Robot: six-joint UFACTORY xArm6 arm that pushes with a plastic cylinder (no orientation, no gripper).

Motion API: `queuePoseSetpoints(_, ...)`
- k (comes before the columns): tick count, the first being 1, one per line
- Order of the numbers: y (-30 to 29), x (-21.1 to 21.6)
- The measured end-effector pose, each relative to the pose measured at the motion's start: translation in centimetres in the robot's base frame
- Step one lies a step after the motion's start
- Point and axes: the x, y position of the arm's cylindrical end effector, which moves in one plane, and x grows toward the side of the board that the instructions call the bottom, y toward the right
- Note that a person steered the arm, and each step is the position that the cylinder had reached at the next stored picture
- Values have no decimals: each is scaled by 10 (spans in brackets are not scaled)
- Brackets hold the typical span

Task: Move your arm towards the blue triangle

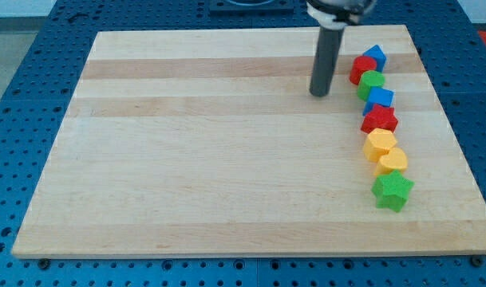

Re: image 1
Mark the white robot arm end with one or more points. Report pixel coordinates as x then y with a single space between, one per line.
337 14

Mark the blue triangle block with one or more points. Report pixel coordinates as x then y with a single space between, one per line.
378 55

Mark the wooden board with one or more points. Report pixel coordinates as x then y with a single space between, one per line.
208 144

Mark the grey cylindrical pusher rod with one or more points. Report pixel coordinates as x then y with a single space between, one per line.
325 60

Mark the yellow hexagon block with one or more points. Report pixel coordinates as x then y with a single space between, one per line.
378 143

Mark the red star block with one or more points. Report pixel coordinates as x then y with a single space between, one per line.
379 117

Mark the red cylinder block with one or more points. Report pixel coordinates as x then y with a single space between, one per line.
360 65

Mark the green cylinder block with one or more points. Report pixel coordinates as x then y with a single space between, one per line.
369 79

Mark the blue cube block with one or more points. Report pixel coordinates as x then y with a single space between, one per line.
377 95

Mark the yellow heart block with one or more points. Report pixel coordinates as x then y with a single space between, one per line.
394 160

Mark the green star block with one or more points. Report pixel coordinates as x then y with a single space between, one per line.
392 191

